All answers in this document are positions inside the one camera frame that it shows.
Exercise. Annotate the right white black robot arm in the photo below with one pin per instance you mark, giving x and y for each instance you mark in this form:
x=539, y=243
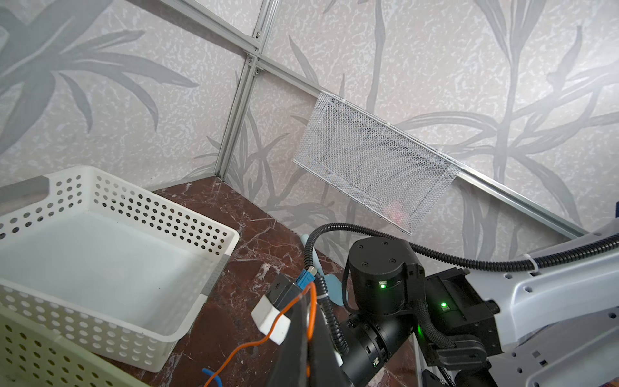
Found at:
x=548, y=319

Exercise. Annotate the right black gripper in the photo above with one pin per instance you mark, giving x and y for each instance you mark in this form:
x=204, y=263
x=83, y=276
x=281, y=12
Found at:
x=372, y=343

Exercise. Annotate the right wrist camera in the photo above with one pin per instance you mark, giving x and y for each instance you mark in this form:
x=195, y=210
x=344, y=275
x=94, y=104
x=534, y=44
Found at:
x=280, y=293

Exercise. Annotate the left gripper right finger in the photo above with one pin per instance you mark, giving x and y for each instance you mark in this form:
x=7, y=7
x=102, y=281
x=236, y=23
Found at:
x=324, y=369

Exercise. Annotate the white perforated plastic basket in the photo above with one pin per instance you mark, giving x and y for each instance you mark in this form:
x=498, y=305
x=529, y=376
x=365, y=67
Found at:
x=110, y=266

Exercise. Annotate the middle light green basket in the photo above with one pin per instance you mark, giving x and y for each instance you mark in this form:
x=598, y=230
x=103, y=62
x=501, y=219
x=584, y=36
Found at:
x=32, y=355

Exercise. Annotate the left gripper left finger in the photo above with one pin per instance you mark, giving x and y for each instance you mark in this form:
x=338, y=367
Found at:
x=290, y=367

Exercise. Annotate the white wire mesh basket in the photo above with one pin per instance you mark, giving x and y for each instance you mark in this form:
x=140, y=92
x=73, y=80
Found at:
x=391, y=173

